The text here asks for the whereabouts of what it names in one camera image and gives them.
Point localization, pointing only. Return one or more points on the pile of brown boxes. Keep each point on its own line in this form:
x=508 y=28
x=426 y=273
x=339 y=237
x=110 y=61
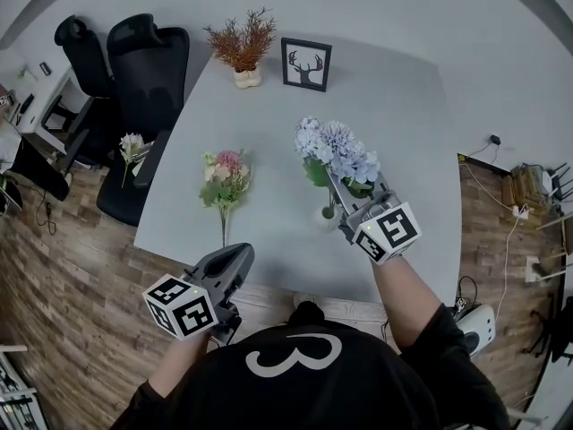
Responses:
x=524 y=188

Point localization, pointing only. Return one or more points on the white square floor box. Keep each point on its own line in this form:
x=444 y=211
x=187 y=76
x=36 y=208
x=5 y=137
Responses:
x=532 y=269

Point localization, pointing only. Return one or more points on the black swivel chair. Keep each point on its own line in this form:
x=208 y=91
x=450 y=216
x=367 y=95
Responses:
x=561 y=329

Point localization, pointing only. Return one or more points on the black wall charger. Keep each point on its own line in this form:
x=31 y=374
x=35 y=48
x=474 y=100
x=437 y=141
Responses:
x=494 y=140

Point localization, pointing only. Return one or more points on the white metal rack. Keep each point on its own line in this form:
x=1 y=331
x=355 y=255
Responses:
x=15 y=397

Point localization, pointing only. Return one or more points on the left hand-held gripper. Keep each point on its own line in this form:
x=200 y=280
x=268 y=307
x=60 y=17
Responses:
x=179 y=307

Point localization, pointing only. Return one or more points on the dried orange plant white pot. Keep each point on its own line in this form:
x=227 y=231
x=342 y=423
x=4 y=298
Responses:
x=242 y=47

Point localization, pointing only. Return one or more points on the white flower bunch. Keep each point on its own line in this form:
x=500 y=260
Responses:
x=131 y=143

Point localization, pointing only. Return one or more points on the white round speaker device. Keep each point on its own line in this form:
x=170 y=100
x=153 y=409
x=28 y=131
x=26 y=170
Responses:
x=481 y=325

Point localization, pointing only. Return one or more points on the person's black shirt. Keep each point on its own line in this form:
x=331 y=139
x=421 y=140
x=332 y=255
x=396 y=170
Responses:
x=313 y=397

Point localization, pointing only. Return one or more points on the white router black antennas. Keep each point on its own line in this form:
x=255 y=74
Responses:
x=553 y=182

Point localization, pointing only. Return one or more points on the small black device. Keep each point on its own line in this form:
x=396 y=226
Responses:
x=44 y=68

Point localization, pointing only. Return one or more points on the person's right forearm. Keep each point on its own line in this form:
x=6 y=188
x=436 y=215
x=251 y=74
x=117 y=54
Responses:
x=403 y=303

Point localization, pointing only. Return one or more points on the person's grey shoe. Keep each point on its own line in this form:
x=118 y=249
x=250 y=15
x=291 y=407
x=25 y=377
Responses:
x=302 y=297

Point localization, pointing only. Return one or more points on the white side desk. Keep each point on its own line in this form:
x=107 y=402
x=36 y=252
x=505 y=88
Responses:
x=49 y=92

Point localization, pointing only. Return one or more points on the white vase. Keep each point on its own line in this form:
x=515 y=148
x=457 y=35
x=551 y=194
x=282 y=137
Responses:
x=323 y=225

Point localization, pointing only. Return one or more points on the black mesh office chair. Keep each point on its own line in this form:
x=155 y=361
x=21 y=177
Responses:
x=147 y=74
x=85 y=61

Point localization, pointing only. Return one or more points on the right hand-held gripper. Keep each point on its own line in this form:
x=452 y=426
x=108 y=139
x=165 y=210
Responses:
x=389 y=233

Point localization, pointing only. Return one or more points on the person's left forearm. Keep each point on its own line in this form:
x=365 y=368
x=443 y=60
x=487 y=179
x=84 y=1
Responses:
x=179 y=365

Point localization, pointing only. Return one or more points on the white power strip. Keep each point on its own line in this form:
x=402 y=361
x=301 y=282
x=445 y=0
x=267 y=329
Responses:
x=520 y=212

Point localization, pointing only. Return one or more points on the black framed deer picture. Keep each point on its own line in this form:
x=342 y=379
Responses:
x=306 y=65

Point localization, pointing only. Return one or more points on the pink flower bouquet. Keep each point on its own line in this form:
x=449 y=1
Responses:
x=226 y=173

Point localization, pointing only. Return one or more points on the blue flower bouquet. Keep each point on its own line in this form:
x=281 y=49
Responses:
x=340 y=150

